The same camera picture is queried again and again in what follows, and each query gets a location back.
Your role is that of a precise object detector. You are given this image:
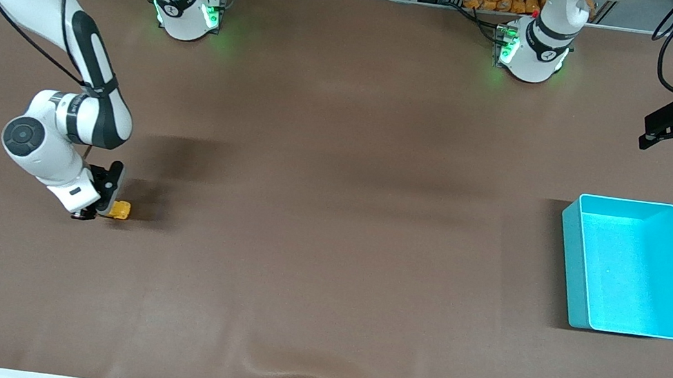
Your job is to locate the teal plastic bin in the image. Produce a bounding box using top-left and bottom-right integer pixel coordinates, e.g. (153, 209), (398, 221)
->
(548, 191), (673, 341)

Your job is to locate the brown table mat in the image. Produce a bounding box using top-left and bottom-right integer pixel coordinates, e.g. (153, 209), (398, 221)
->
(0, 0), (673, 378)

